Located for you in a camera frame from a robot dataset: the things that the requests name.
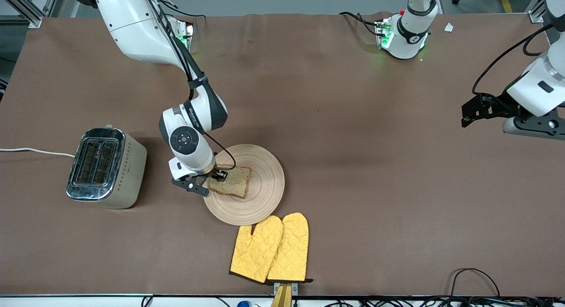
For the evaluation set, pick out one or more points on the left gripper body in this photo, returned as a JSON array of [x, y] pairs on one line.
[[493, 105]]

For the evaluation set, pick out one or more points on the brown bread slice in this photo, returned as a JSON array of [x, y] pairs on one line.
[[236, 183]]

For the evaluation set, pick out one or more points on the round wooden plate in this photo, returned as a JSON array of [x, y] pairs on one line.
[[265, 183]]

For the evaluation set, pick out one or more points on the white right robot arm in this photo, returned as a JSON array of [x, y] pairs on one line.
[[137, 29]]

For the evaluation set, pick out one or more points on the silver beige two-slot toaster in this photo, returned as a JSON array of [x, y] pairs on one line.
[[128, 170]]

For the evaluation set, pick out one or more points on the yellow quilted oven mitt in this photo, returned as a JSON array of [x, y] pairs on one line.
[[256, 249], [291, 249]]

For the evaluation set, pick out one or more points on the small white paper scrap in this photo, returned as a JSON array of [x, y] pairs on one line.
[[449, 27]]

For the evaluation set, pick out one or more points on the small blue round object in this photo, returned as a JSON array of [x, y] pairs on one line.
[[243, 304]]

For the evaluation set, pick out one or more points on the brown table cover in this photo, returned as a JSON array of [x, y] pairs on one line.
[[331, 99]]

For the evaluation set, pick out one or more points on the aluminium frame profile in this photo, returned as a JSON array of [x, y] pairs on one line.
[[26, 9], [538, 11]]

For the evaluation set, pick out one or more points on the metal base connector bracket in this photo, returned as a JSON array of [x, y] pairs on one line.
[[189, 31], [383, 33]]

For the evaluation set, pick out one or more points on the wooden clamp with metal bracket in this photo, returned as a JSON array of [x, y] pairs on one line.
[[282, 296]]

